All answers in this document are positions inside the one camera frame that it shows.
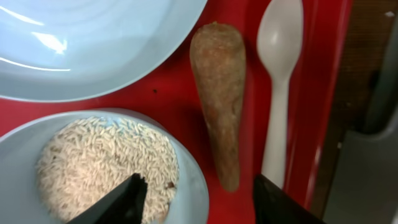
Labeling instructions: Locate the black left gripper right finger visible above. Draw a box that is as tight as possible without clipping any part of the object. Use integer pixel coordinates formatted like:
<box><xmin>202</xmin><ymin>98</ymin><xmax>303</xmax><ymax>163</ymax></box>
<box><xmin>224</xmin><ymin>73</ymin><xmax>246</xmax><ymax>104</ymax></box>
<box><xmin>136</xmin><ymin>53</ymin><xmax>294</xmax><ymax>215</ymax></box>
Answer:
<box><xmin>253</xmin><ymin>174</ymin><xmax>325</xmax><ymax>224</ymax></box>

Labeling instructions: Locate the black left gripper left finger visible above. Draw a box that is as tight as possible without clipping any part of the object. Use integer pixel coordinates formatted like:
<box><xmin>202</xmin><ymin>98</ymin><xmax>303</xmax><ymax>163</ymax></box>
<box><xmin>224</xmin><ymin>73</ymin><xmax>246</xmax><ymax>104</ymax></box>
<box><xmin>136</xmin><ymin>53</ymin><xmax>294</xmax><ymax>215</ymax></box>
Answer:
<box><xmin>68</xmin><ymin>173</ymin><xmax>148</xmax><ymax>224</ymax></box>

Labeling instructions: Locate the white rice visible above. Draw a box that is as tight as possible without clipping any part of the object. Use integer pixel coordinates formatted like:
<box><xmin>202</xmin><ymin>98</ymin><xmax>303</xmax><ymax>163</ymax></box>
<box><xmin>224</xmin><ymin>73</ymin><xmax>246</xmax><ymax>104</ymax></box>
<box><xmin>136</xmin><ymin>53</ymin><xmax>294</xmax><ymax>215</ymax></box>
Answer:
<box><xmin>36</xmin><ymin>116</ymin><xmax>179</xmax><ymax>223</ymax></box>

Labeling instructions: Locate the light blue rice bowl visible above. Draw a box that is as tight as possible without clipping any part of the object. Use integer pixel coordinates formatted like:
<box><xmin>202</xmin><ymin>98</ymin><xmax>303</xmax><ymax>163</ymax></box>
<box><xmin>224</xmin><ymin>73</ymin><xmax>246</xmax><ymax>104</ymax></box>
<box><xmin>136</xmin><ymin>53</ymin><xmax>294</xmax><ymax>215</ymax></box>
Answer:
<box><xmin>1</xmin><ymin>108</ymin><xmax>209</xmax><ymax>224</ymax></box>

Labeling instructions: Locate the brown carrot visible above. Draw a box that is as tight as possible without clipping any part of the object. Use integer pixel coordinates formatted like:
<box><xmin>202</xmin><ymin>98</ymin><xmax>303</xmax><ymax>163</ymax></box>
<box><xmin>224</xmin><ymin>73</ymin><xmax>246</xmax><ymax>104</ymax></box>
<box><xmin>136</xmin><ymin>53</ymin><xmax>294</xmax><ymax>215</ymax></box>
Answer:
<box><xmin>190</xmin><ymin>22</ymin><xmax>246</xmax><ymax>192</ymax></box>

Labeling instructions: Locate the large light blue plate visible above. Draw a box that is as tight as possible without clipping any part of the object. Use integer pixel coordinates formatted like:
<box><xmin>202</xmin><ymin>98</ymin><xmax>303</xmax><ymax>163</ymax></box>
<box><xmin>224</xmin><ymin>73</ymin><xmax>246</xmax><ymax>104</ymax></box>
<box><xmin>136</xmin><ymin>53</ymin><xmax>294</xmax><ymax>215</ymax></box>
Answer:
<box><xmin>1</xmin><ymin>0</ymin><xmax>207</xmax><ymax>103</ymax></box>

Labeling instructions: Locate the white plastic spoon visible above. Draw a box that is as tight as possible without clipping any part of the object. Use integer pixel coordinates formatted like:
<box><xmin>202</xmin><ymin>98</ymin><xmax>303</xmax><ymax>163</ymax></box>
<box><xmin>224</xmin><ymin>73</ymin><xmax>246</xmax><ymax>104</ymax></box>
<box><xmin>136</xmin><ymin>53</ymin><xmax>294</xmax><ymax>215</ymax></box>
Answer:
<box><xmin>257</xmin><ymin>0</ymin><xmax>303</xmax><ymax>189</ymax></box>

